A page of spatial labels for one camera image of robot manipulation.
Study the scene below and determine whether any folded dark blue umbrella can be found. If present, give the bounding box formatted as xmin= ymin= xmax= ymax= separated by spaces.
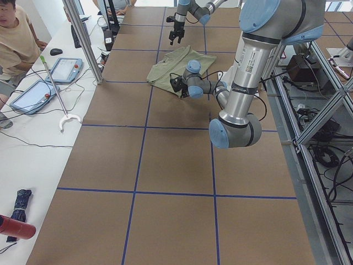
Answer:
xmin=6 ymin=189 xmax=32 ymax=242

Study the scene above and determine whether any aluminium frame post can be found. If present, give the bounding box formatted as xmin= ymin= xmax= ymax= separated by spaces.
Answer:
xmin=63 ymin=0 xmax=103 ymax=84

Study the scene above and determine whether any teach pendant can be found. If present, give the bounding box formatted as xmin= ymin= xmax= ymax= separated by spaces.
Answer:
xmin=50 ymin=57 xmax=83 ymax=84
xmin=9 ymin=80 xmax=56 ymax=115

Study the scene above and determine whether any black monitor stand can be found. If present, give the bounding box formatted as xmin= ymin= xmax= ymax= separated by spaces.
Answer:
xmin=97 ymin=0 xmax=120 ymax=51

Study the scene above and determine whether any black keyboard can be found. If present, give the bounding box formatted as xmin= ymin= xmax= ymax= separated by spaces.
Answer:
xmin=71 ymin=23 xmax=90 ymax=49

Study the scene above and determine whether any brown box on frame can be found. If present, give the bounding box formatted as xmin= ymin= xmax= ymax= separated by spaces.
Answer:
xmin=286 ymin=55 xmax=318 ymax=82

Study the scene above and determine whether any red cylinder bottle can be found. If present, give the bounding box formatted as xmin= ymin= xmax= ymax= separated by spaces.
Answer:
xmin=1 ymin=215 xmax=36 ymax=240

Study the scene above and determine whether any person in beige shirt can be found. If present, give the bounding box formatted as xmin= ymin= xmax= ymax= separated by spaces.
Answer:
xmin=0 ymin=0 xmax=49 ymax=130

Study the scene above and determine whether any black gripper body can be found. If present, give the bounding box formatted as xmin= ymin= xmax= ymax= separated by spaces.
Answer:
xmin=169 ymin=21 xmax=185 ymax=40
xmin=176 ymin=77 xmax=189 ymax=98

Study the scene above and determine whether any left black braided cable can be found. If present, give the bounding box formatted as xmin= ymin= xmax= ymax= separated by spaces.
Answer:
xmin=168 ymin=71 xmax=268 ymax=122

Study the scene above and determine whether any black computer mouse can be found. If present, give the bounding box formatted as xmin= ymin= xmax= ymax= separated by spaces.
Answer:
xmin=50 ymin=48 xmax=63 ymax=56

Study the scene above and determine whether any far teach pendant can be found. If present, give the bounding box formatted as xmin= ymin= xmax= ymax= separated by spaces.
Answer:
xmin=50 ymin=57 xmax=83 ymax=84

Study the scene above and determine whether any green long-sleeve shirt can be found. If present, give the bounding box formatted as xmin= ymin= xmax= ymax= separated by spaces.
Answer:
xmin=147 ymin=45 xmax=217 ymax=97

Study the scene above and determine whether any near teach pendant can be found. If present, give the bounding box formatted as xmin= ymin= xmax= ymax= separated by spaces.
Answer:
xmin=9 ymin=80 xmax=56 ymax=115

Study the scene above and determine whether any metal reacher grabber tool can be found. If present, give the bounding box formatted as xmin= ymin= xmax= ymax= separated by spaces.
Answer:
xmin=40 ymin=55 xmax=83 ymax=133

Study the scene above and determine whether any aluminium truss frame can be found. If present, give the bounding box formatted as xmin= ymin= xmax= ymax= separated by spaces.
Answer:
xmin=266 ymin=36 xmax=352 ymax=264

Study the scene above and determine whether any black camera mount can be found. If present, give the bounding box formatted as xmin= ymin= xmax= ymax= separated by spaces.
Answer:
xmin=170 ymin=77 xmax=182 ymax=93
xmin=166 ymin=16 xmax=175 ymax=23

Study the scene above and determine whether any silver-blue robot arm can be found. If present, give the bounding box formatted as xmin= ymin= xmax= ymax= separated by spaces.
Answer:
xmin=173 ymin=1 xmax=325 ymax=149
xmin=166 ymin=0 xmax=227 ymax=45

